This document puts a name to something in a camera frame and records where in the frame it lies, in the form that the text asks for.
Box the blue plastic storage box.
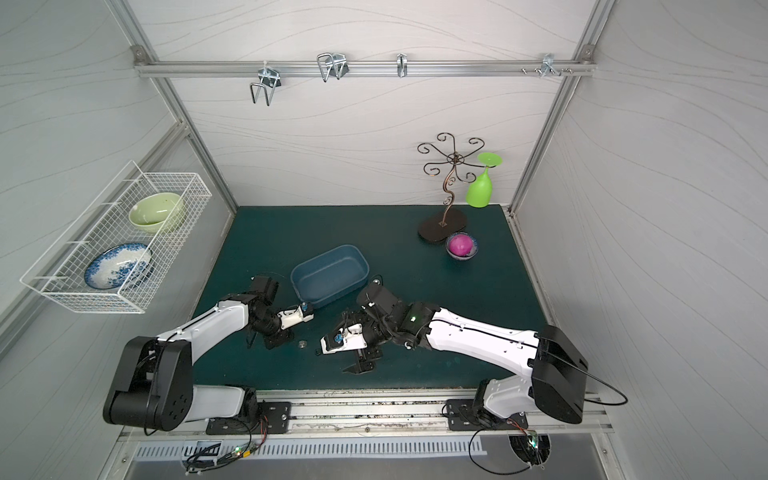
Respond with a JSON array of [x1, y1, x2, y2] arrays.
[[289, 244, 370, 309]]

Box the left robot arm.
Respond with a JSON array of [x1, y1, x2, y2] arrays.
[[102, 276, 314, 435]]

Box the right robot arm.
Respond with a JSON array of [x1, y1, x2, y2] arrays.
[[320, 281, 588, 424]]

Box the purple ball in bowl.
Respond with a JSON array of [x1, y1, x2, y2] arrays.
[[445, 232, 479, 261]]

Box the green table mat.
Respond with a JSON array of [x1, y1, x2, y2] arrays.
[[194, 206, 546, 390]]

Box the dark metal jewelry stand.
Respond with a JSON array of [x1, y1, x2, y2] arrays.
[[416, 132, 485, 244]]

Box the blue white patterned bowl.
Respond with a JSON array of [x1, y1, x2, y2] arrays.
[[84, 242, 154, 290]]

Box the green ceramic bowl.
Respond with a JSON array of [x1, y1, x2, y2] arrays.
[[128, 192, 186, 235]]

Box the green plastic goblet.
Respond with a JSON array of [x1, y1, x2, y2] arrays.
[[466, 152, 503, 208]]

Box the metal double hook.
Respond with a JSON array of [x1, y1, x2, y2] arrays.
[[249, 64, 282, 106]]

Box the metal hook centre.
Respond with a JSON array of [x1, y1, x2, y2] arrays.
[[316, 52, 349, 83]]

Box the small metal hook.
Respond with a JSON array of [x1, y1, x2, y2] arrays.
[[396, 53, 408, 78]]

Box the metal hook right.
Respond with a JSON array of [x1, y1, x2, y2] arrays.
[[520, 54, 573, 78]]

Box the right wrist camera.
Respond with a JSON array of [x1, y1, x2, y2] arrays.
[[320, 323, 368, 355]]

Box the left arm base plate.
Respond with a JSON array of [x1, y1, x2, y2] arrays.
[[205, 401, 292, 436]]

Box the aluminium front rail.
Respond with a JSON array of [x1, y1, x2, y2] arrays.
[[118, 388, 614, 441]]

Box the aluminium rail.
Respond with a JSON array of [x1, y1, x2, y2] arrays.
[[134, 58, 597, 79], [118, 388, 614, 441]]

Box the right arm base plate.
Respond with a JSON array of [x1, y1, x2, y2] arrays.
[[441, 399, 529, 432]]

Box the white wire basket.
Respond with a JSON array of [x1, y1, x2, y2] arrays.
[[20, 162, 212, 314]]

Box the aluminium top rail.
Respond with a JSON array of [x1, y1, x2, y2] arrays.
[[134, 58, 597, 79]]

